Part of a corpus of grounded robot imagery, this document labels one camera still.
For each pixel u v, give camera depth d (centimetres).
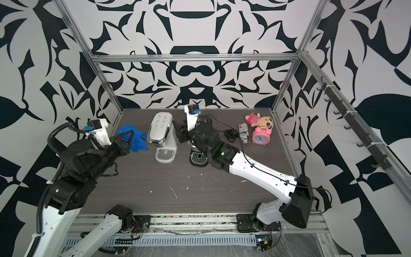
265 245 71
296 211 38
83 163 42
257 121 105
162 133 79
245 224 74
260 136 97
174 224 76
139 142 61
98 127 50
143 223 74
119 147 52
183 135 57
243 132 104
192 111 53
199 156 94
